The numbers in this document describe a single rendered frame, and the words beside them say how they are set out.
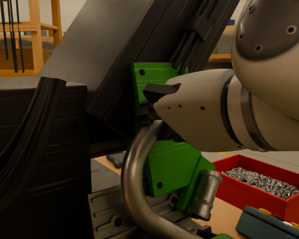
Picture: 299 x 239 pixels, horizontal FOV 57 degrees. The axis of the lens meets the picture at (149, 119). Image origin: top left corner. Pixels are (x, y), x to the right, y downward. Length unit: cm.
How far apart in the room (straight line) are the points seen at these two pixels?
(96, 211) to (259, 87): 31
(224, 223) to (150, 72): 42
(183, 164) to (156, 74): 16
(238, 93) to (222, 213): 54
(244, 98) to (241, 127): 3
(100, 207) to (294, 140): 28
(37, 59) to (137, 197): 269
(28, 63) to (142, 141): 283
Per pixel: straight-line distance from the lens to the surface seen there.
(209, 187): 47
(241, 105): 25
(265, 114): 24
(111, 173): 97
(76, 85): 44
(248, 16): 18
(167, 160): 45
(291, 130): 23
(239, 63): 17
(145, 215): 39
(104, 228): 42
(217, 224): 71
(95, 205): 41
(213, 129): 30
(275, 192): 95
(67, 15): 1027
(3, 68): 330
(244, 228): 68
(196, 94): 28
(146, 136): 38
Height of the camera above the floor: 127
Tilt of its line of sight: 12 degrees down
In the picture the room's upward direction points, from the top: straight up
